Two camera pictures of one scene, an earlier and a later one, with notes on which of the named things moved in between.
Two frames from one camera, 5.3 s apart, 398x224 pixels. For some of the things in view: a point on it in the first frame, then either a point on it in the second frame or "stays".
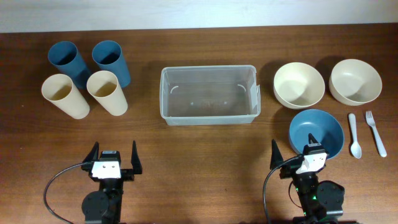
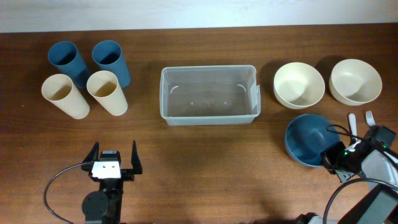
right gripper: x=290 y=168 -> x=327 y=156
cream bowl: x=353 y=82 stays
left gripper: x=128 y=174 stays
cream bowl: x=298 y=85 stays
